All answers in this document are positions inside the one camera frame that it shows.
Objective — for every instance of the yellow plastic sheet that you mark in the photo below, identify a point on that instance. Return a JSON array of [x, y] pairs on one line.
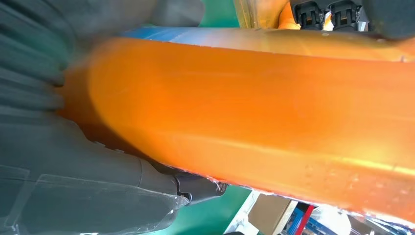
[[256, 13]]

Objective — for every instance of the blue and red rack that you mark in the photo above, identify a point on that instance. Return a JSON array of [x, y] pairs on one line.
[[304, 220]]

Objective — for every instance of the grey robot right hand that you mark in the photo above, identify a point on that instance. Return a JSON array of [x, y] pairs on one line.
[[81, 188]]

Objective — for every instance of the closed cardboard box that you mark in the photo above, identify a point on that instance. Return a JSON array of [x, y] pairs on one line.
[[269, 214]]

